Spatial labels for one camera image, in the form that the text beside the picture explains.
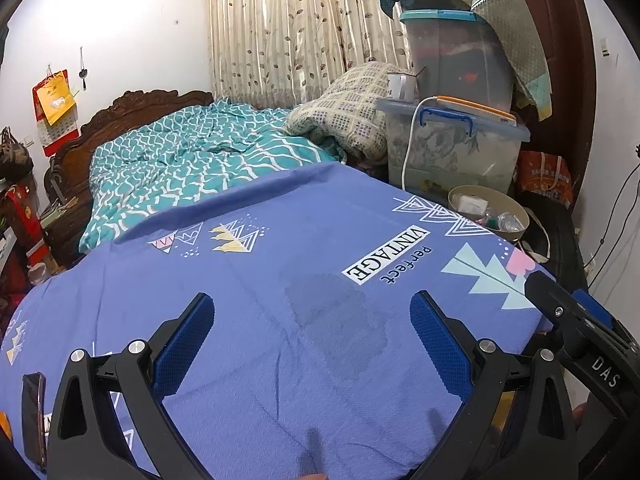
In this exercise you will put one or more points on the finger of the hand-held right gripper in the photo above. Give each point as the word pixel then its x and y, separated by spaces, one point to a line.
pixel 595 307

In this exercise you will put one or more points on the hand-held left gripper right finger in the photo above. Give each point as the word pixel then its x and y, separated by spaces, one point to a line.
pixel 440 340

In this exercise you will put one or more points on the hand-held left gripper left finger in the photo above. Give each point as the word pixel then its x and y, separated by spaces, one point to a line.
pixel 182 340

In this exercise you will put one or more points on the beige plastic basin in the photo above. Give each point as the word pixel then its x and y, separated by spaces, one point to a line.
pixel 519 235

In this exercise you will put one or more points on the small white box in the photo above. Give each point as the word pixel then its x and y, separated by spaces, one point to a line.
pixel 472 204

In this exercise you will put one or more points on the blue printed bedsheet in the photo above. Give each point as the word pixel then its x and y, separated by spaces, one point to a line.
pixel 250 270

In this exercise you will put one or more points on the orange printed bag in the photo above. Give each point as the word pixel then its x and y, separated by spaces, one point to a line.
pixel 542 175

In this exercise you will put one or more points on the wooden nightstand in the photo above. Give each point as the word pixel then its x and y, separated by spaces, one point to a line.
pixel 65 235

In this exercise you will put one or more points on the black smartphone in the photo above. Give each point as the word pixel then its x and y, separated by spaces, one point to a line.
pixel 34 420

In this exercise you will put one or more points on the teal patterned quilt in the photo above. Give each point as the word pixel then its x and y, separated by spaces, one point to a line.
pixel 190 160

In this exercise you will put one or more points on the orange object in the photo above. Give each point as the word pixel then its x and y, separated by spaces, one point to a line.
pixel 5 425

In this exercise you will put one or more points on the red box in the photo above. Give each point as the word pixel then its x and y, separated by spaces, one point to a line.
pixel 20 215

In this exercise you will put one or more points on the white orange power bank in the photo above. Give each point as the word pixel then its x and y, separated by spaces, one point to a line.
pixel 475 106

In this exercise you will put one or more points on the carved wooden headboard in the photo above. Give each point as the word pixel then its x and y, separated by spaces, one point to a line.
pixel 145 105

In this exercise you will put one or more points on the dark bag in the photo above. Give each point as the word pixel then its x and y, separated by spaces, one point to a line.
pixel 15 155

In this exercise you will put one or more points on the beige checked blanket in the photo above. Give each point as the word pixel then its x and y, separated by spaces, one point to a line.
pixel 345 105

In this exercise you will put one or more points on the white enamel mug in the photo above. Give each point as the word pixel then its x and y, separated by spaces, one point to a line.
pixel 400 87

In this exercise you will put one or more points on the dark wooden wardrobe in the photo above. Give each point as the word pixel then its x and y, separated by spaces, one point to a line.
pixel 565 35

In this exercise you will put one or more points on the dark hanging ornament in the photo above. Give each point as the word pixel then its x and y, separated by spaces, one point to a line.
pixel 83 74

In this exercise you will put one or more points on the tall bin with teal lid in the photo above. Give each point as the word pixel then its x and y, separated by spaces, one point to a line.
pixel 460 55

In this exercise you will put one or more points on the green checked cloth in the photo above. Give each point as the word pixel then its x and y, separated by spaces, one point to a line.
pixel 510 20

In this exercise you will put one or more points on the beige leaf print curtain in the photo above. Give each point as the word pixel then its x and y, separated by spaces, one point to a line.
pixel 280 25

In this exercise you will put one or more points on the white wall switch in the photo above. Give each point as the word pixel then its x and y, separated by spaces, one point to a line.
pixel 604 47

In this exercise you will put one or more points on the yellow red wall calendar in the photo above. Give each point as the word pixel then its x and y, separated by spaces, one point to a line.
pixel 55 100

